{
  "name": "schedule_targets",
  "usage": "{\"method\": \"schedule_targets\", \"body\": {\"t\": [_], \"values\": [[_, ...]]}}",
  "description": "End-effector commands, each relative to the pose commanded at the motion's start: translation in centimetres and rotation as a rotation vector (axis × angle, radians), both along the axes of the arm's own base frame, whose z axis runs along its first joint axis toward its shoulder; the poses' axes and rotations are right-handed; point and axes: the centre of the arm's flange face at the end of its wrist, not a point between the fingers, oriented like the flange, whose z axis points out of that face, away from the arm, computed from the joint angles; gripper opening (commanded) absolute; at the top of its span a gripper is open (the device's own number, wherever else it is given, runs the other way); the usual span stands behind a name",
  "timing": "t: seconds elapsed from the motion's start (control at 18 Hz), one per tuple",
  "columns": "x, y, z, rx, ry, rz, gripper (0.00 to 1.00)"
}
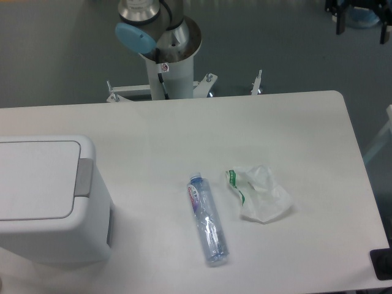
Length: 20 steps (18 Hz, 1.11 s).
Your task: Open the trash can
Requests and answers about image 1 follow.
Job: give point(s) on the black object at table edge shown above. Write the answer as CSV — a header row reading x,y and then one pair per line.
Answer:
x,y
381,261

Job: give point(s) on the silver robot arm blue cap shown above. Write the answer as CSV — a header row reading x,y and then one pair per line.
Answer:
x,y
158,30

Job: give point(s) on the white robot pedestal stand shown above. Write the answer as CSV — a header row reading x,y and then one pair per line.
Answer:
x,y
166,81

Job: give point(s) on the black frame with blue object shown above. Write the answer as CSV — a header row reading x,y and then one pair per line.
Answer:
x,y
361,15

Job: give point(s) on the clear plastic water bottle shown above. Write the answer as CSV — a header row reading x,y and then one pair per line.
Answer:
x,y
207,220

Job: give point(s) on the white push-lid trash can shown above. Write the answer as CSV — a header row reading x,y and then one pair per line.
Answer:
x,y
55,206

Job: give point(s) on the crumpled white plastic bag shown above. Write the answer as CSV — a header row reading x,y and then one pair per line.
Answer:
x,y
262,199

